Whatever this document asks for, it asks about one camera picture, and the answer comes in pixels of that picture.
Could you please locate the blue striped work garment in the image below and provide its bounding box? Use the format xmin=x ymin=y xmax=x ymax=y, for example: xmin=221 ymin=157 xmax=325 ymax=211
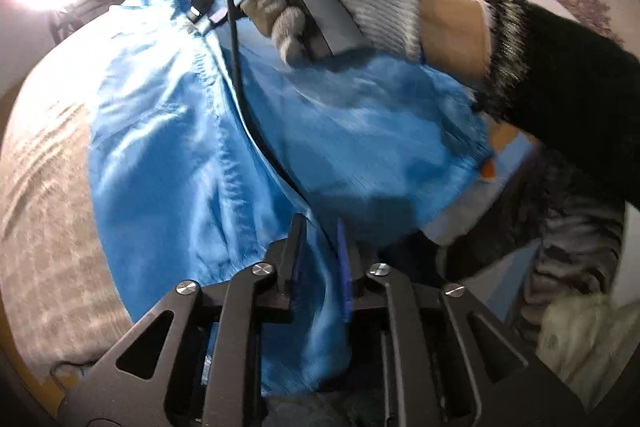
xmin=88 ymin=0 xmax=490 ymax=395

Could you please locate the black sweater sleeve forearm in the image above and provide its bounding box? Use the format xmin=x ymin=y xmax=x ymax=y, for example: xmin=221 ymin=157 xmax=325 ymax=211
xmin=418 ymin=0 xmax=640 ymax=208

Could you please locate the grey knitted gloved right hand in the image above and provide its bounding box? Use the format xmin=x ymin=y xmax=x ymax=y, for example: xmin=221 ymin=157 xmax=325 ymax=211
xmin=241 ymin=0 xmax=422 ymax=66

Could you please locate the beige checked bed cover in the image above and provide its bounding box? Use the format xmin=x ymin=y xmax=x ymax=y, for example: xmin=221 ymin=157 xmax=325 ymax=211
xmin=1 ymin=13 xmax=132 ymax=381

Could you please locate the black metal chair frame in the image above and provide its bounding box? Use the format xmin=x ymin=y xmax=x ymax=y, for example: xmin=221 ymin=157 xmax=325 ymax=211
xmin=48 ymin=0 xmax=118 ymax=46

